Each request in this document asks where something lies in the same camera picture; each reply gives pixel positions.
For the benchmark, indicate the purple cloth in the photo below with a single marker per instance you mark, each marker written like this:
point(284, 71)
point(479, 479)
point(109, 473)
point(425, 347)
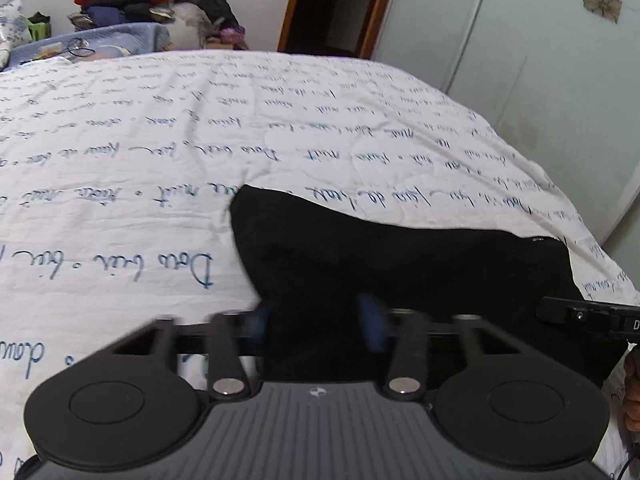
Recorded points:
point(232, 36)

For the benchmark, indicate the pile of clothes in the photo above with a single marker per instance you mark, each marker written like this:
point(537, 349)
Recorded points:
point(130, 5)

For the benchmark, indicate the wooden door frame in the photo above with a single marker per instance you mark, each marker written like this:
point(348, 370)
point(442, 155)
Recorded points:
point(380, 10)

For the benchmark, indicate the white plastic bag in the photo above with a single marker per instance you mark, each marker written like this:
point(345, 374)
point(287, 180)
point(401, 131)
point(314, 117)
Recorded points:
point(190, 25)

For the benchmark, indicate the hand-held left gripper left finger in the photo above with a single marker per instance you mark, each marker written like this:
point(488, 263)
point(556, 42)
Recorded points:
point(263, 325)

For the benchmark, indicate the black bag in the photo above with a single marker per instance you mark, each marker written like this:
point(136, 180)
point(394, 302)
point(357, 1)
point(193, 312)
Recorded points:
point(220, 10)

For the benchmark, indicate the blue patterned pillow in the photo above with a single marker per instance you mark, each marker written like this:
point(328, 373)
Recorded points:
point(125, 40)

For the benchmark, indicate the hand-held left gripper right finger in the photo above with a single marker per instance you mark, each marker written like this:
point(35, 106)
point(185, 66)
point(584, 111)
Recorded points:
point(371, 322)

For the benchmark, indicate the green bag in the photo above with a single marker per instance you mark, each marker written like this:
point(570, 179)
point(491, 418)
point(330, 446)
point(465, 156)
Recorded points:
point(39, 27)

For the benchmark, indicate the frosted glass sliding wardrobe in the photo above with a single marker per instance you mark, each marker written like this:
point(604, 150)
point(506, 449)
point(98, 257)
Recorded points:
point(525, 60)

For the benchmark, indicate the white script-printed bed sheet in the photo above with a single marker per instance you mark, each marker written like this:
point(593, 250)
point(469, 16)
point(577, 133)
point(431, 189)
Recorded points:
point(150, 160)

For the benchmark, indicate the black pants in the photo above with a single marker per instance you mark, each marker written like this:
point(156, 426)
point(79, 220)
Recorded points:
point(375, 255)

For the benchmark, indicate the person's right hand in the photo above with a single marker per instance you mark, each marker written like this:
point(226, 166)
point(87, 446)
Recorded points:
point(633, 395)

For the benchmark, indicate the floral printed bag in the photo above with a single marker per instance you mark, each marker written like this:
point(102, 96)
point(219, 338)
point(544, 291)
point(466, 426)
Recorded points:
point(12, 25)

